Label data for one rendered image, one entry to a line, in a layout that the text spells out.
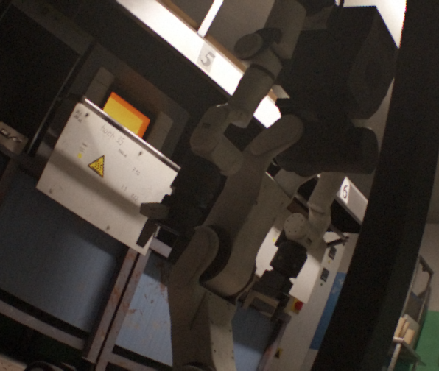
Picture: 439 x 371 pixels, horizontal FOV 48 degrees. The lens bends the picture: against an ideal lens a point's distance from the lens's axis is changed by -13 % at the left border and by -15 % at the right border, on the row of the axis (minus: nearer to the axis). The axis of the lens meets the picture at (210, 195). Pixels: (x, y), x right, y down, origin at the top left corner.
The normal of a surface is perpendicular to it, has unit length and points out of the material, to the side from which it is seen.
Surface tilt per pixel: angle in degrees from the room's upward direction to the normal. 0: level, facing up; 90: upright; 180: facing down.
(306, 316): 90
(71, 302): 90
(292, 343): 90
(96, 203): 90
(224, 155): 102
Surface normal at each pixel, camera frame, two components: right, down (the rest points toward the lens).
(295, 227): -0.55, -0.46
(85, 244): 0.68, 0.02
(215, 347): 0.83, -0.37
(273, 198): 0.68, 0.23
